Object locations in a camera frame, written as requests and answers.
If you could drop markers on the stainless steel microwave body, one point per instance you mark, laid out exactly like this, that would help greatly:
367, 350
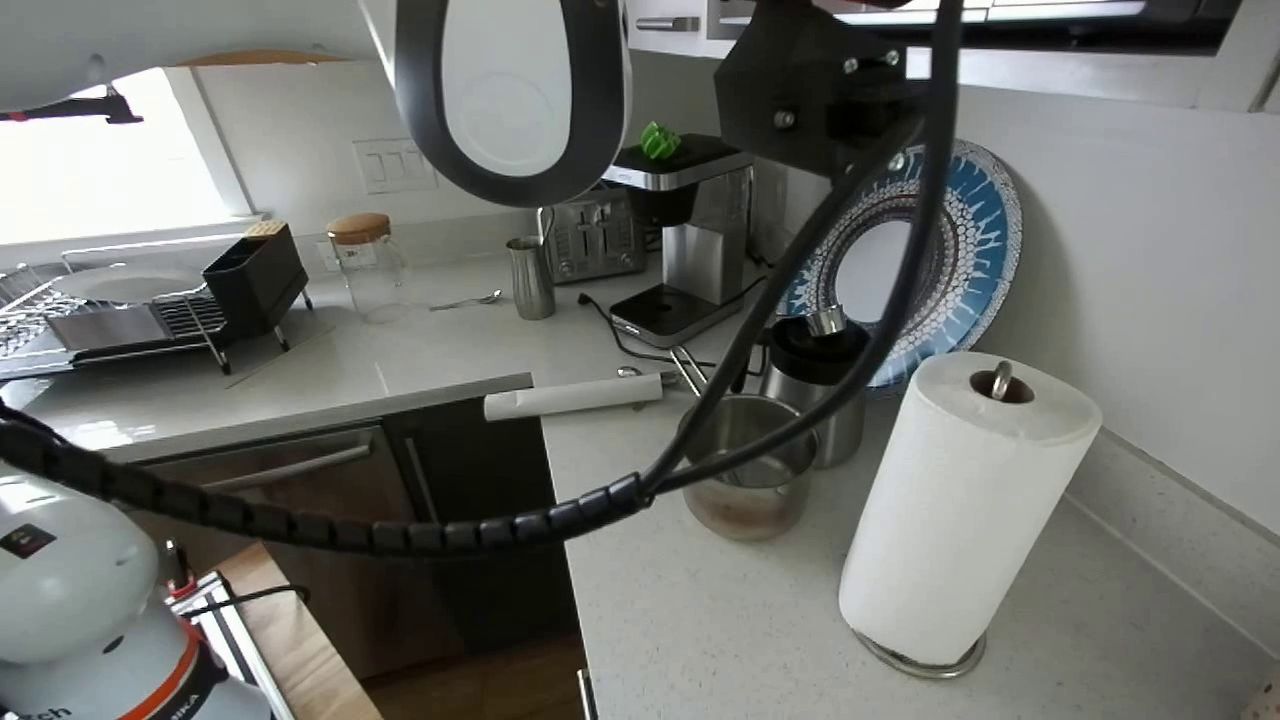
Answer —
935, 10

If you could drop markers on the steel carafe black lid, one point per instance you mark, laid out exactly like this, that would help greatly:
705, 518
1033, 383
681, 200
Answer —
824, 363

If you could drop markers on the steel paper towel holder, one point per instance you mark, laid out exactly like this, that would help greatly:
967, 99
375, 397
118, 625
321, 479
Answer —
1002, 383

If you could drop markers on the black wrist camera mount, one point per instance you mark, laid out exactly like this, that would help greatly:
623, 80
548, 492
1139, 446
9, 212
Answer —
800, 80

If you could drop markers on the steel saucepan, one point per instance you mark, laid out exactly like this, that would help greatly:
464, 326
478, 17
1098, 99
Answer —
747, 502

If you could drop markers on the white microwave cabinet frame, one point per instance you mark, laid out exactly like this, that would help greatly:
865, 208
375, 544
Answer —
1065, 68

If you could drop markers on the brown dishwasher front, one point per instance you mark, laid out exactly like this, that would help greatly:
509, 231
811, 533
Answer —
293, 480

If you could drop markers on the black cutlery caddy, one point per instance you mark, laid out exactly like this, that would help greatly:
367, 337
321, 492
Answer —
257, 280

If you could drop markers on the small green plastic object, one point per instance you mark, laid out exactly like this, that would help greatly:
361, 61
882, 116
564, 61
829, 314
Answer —
656, 143

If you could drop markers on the white paper towel roll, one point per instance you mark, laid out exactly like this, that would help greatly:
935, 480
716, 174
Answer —
961, 520

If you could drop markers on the blue patterned decorative plate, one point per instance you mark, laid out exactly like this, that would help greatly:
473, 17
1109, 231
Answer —
983, 254

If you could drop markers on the white wall outlet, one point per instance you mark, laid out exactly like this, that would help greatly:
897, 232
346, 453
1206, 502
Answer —
384, 167

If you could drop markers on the black steel coffee machine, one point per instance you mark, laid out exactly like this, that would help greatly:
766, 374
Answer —
693, 265

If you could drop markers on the steel utensil cup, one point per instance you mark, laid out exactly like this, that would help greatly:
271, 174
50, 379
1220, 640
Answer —
530, 280

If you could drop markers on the steel toaster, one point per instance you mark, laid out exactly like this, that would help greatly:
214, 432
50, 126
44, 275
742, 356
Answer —
595, 238

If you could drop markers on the dark cabinet door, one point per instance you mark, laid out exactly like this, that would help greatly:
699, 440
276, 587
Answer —
482, 464

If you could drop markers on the steel spoon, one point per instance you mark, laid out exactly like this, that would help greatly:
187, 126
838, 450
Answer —
464, 300

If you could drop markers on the white rolling pin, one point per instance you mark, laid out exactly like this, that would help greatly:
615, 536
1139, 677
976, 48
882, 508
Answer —
574, 397

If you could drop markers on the glass jar cork lid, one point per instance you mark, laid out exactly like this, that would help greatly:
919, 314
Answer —
361, 263

